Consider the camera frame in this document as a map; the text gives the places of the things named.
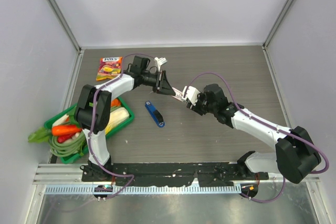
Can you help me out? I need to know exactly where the white radish toy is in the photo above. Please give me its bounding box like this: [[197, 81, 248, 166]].
[[52, 114, 69, 127]]

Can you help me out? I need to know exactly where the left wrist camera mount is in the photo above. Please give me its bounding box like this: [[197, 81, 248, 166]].
[[154, 57, 167, 71]]

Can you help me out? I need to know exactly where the green leafy vegetable toy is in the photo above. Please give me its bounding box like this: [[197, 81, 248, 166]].
[[28, 127, 52, 143]]

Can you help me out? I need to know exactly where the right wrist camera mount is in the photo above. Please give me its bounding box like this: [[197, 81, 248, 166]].
[[182, 86, 200, 105]]

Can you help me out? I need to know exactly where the candy snack bag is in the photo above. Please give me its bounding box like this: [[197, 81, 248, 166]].
[[96, 57, 122, 81]]

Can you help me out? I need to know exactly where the red chili toy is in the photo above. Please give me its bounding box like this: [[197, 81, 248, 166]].
[[57, 133, 76, 144]]

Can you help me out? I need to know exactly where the green plastic tray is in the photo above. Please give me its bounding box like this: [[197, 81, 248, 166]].
[[44, 97, 134, 164]]

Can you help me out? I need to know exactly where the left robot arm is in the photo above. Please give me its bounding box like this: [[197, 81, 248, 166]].
[[74, 54, 175, 182]]

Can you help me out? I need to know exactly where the orange carrot toy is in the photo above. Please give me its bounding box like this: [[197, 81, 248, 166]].
[[51, 124, 82, 136]]

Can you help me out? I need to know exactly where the red white staple box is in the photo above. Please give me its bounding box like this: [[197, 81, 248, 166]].
[[172, 88, 187, 103]]

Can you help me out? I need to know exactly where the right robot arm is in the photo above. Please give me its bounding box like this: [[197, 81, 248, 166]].
[[182, 84, 321, 184]]

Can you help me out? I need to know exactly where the blue stapler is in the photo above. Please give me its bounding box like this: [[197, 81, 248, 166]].
[[145, 101, 165, 127]]

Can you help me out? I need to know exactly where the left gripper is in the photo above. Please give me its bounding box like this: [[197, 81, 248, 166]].
[[141, 70, 175, 96]]

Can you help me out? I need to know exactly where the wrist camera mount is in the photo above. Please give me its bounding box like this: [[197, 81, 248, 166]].
[[182, 86, 200, 105], [154, 57, 167, 71]]

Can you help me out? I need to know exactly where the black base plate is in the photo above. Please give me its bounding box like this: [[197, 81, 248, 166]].
[[80, 162, 269, 187]]

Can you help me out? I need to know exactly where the napa cabbage toy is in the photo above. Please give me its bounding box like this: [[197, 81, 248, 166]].
[[105, 106, 130, 134]]

